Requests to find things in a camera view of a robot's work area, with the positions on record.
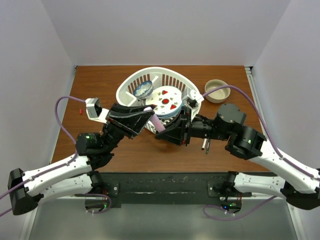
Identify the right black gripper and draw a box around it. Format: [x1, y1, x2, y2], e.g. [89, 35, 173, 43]
[155, 103, 231, 144]

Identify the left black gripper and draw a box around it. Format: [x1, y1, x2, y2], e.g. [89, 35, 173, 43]
[104, 105, 160, 154]

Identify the purple highlighter cap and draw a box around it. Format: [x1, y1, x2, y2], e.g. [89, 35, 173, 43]
[143, 105, 156, 111]

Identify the pink highlighter pen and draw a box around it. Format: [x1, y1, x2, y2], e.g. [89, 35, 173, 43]
[150, 114, 165, 133]

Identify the white pen with black tip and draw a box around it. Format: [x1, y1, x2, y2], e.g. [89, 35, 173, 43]
[201, 138, 208, 150]

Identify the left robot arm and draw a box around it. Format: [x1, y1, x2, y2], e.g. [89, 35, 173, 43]
[7, 98, 156, 216]

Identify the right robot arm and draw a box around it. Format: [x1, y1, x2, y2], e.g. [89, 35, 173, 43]
[155, 103, 320, 210]

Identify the blue white patterned bowl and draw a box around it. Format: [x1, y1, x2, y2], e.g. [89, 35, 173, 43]
[133, 80, 154, 100]

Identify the watermelon pattern plate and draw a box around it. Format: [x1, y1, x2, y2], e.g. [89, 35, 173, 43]
[145, 85, 183, 118]

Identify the white plastic dish basket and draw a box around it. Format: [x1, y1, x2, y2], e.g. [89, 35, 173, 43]
[116, 67, 200, 133]

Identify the beige ceramic bowl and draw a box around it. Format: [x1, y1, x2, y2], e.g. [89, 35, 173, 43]
[204, 79, 231, 104]

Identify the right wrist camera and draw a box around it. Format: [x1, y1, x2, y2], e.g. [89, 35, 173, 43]
[181, 88, 204, 120]

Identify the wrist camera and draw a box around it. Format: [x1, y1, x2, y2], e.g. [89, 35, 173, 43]
[85, 97, 109, 124]
[181, 88, 204, 120]

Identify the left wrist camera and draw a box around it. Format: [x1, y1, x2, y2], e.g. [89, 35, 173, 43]
[85, 97, 109, 124]

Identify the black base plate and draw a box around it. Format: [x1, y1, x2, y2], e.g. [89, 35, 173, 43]
[89, 172, 252, 208]

